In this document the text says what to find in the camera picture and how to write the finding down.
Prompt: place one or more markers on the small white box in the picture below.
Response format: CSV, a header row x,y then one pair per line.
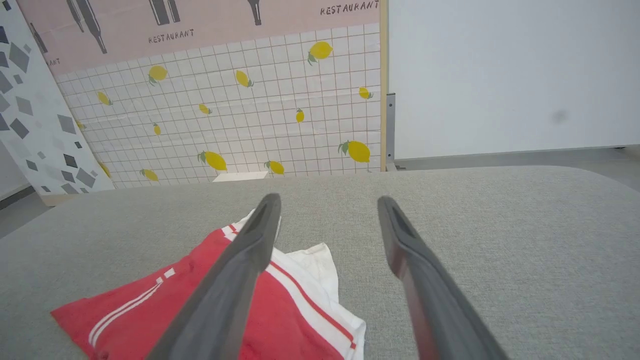
x,y
240,176

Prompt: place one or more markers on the grey terrazzo print backdrop panel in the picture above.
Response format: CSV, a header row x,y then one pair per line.
x,y
45,130

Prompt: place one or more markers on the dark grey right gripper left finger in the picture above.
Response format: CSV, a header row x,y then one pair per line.
x,y
225,300

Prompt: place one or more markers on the red and white basketball jersey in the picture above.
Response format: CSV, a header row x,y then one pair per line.
x,y
150,320

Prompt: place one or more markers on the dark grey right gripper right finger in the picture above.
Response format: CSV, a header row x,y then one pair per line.
x,y
435,310

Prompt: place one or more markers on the grey metal bracket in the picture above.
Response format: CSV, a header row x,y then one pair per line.
x,y
390,130

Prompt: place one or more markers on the lemon print backdrop panel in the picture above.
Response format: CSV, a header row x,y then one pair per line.
x,y
250,130

